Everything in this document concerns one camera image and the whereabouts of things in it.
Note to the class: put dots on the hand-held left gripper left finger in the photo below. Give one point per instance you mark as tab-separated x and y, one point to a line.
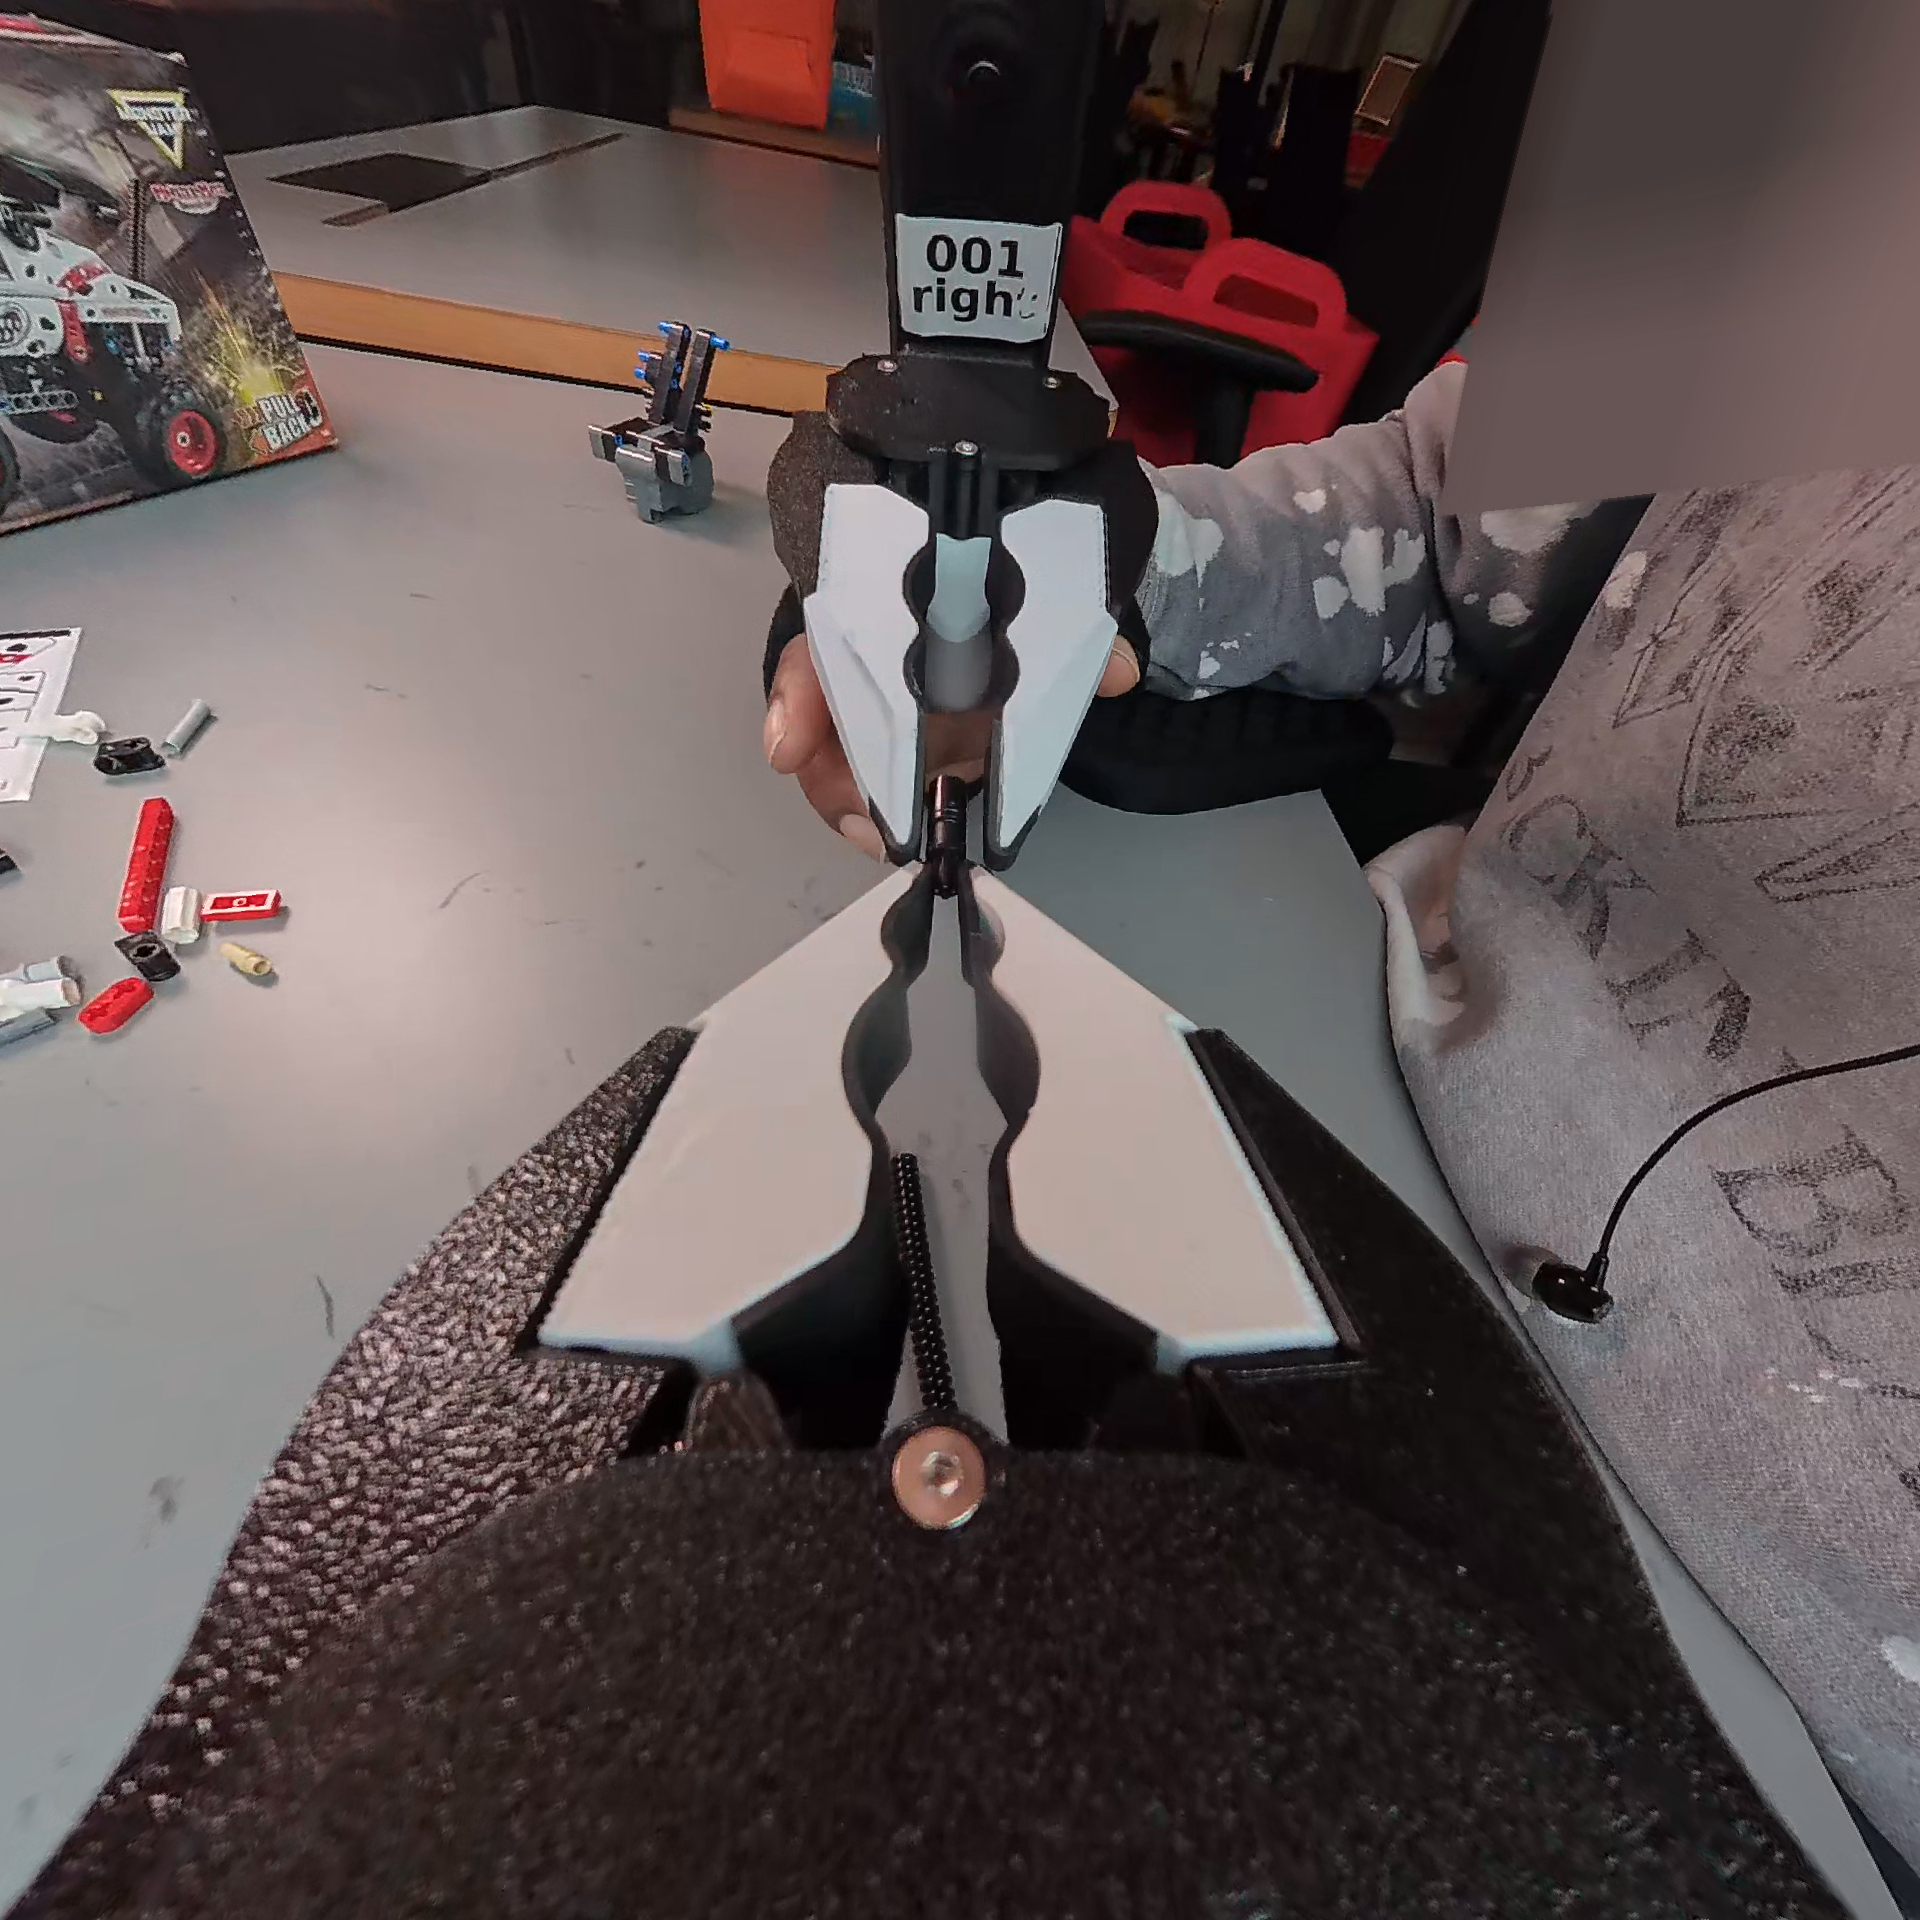
734	1185

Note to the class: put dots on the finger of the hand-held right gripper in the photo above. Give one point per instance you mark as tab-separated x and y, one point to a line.
857	629
1067	645

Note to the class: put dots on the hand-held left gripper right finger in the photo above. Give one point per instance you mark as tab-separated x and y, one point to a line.
1155	1185

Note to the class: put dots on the black toy connector pin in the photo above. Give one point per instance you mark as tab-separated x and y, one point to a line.
946	818

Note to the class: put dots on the person's right forearm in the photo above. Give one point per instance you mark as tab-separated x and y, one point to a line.
1291	570

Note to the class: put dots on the grey desk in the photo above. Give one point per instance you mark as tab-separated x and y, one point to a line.
451	1050

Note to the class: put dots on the black desk mat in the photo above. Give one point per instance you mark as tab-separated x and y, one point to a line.
406	172

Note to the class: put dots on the person's right hand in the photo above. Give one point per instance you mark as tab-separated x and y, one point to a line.
810	750

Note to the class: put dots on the orange box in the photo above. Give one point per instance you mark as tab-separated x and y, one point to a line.
765	60

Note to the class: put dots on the red tote bag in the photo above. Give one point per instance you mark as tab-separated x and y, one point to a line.
1291	329
1155	247

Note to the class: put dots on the grey toy chassis assembly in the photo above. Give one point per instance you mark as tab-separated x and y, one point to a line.
661	464

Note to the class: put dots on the tan toy pin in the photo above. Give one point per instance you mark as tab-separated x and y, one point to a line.
249	962

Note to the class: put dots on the red toy plate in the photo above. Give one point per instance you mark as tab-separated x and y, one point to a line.
242	904

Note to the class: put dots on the black toy connector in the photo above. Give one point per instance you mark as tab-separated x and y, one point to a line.
148	957
129	754

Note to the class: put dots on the person's grey sweatshirt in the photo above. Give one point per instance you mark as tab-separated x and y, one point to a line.
1725	901

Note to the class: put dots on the small red toy connector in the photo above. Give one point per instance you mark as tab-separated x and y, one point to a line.
116	1006

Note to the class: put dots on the red toy beam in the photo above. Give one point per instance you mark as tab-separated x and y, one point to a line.
148	862

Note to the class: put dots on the grey toy pin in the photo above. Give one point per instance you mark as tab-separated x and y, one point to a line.
188	727

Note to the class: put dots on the white toy connector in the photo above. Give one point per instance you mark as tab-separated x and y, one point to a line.
37	984

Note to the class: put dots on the grey toy axle piece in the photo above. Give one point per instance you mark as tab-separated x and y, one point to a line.
25	1026

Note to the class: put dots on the small white toy piece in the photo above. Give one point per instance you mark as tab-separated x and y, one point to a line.
76	730

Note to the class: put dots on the toy truck set box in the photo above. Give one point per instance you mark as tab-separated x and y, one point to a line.
121	301

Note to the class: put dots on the sticker sheet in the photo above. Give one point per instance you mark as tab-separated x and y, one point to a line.
31	705

